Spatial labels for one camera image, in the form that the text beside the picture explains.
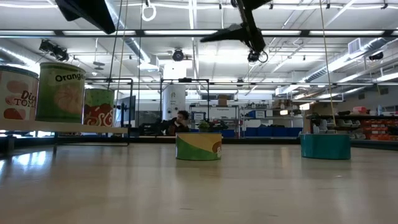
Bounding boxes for small potted plant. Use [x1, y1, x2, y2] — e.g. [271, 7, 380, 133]
[198, 120, 211, 134]

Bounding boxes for overhead beam with light strips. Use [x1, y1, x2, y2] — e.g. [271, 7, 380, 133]
[0, 28, 398, 39]

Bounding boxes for dark monitor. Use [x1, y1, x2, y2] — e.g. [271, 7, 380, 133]
[115, 95, 137, 128]

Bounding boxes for white column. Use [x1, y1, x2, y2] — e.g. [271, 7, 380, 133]
[162, 63, 187, 121]

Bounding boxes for black background rig frame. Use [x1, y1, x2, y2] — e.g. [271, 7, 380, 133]
[159, 77, 210, 124]

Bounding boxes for white hanging cable ring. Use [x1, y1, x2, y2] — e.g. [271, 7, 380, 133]
[141, 0, 157, 22]

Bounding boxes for yellow hanging cord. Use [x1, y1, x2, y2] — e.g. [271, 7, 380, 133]
[318, 0, 338, 138]

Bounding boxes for diced tomatoes tall can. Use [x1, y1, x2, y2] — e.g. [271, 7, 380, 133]
[0, 64, 40, 121]

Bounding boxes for black aluminium table frame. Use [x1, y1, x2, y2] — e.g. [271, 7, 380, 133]
[0, 133, 398, 153]

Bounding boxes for green oranges tall can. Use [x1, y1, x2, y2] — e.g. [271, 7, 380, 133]
[35, 61, 87, 123]

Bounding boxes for short mushroom label can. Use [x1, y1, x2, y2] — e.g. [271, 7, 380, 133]
[175, 132, 223, 162]

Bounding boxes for person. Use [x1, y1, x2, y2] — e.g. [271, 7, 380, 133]
[160, 110, 191, 136]

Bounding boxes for silver ceiling duct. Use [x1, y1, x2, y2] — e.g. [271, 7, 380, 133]
[104, 0, 152, 65]
[303, 37, 389, 84]

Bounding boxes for black ceiling camera with cable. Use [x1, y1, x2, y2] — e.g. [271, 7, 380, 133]
[247, 49, 269, 64]

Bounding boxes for light wooden desk top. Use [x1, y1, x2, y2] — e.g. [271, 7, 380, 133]
[139, 134, 177, 139]

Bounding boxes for black rack white items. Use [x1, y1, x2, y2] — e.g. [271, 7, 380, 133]
[306, 110, 363, 140]

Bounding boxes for white sign board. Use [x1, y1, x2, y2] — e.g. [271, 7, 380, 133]
[210, 106, 239, 121]

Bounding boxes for shelving with blue bins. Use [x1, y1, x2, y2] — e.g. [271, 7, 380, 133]
[242, 104, 304, 138]

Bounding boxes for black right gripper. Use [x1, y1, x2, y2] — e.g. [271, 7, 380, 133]
[200, 0, 267, 54]

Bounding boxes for short teal can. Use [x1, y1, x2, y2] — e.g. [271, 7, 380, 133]
[299, 133, 352, 161]

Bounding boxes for round black ceiling device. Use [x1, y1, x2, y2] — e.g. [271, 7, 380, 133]
[172, 48, 185, 62]

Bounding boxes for light wooden board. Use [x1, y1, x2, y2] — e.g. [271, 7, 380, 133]
[0, 77, 134, 156]

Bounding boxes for black hanging cable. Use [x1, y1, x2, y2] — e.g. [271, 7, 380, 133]
[107, 0, 124, 90]

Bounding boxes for rack with orange bins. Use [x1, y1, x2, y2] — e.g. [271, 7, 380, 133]
[362, 118, 398, 141]

